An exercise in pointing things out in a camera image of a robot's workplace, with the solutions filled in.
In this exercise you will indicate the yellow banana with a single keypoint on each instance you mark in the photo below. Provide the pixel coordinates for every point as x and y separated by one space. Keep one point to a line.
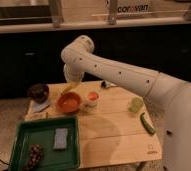
70 86

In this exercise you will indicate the grey blue sponge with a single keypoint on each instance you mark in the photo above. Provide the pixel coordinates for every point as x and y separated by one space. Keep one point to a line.
60 139

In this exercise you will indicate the green plastic tray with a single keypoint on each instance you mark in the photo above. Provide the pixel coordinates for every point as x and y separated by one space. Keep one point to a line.
42 132

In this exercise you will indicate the bunch of dark grapes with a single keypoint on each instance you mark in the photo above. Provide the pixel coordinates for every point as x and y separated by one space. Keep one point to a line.
35 156

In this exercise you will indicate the green cucumber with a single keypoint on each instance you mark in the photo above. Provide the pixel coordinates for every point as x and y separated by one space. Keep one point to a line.
150 130

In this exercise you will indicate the dark brown bowl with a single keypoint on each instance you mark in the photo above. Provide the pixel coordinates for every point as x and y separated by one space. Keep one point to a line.
38 92

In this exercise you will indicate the white cup red inside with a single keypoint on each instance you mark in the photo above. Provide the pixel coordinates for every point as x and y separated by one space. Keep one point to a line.
92 98

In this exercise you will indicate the red orange bowl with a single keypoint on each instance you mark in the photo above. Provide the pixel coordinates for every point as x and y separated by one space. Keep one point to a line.
68 102

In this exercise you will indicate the white conovan sign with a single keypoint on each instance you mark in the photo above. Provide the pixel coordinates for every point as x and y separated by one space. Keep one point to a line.
133 6

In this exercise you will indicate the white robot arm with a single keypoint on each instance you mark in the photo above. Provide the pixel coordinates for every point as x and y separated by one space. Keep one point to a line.
170 93

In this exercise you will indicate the pale wooden utensil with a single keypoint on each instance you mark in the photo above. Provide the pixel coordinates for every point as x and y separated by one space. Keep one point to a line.
35 116

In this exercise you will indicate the green cup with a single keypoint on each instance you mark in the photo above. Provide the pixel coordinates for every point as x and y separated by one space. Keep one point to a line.
136 105

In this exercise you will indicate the grey knife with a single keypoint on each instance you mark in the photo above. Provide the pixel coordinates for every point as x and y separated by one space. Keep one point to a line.
40 107

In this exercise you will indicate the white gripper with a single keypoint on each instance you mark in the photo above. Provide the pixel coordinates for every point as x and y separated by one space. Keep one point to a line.
72 75

